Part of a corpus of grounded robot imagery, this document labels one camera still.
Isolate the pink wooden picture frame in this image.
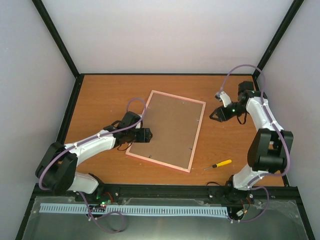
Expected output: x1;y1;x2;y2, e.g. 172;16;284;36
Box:
126;90;206;173

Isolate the yellow handled screwdriver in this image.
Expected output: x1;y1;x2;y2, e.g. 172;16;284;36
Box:
204;159;232;171

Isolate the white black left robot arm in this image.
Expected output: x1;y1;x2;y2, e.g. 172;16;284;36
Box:
35;111;153;202

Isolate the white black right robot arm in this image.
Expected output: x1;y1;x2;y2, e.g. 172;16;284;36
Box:
209;81;294;197

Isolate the clear acrylic front panel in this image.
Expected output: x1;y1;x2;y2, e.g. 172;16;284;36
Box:
22;196;314;240

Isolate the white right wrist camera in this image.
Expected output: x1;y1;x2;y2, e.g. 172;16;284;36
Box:
215;91;232;108

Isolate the light blue slotted cable duct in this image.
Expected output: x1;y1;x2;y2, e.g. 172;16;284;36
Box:
38;203;228;218

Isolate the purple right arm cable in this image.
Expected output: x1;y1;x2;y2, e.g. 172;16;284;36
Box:
219;64;293;224

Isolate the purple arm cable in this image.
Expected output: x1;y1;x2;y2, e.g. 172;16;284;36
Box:
219;64;293;224
38;97;148;234

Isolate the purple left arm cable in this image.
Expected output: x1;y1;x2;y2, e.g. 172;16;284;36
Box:
38;97;148;234

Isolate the black aluminium enclosure frame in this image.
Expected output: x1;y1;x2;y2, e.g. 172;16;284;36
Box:
14;0;320;240

